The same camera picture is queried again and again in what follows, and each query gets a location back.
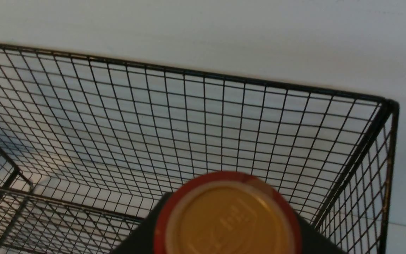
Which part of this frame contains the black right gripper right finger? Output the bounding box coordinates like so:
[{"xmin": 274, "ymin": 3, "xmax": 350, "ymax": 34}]
[{"xmin": 297, "ymin": 216, "xmax": 346, "ymax": 254}]

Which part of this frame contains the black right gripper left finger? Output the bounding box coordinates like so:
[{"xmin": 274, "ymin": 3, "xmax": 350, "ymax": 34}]
[{"xmin": 111, "ymin": 193, "xmax": 172, "ymax": 254}]

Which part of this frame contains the dark soy sauce bottle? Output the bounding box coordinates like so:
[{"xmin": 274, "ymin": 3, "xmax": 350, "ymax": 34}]
[{"xmin": 153, "ymin": 171, "xmax": 303, "ymax": 254}]

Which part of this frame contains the black wire mesh shelf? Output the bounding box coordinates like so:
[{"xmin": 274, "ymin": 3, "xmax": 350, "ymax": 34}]
[{"xmin": 0, "ymin": 43, "xmax": 399, "ymax": 254}]

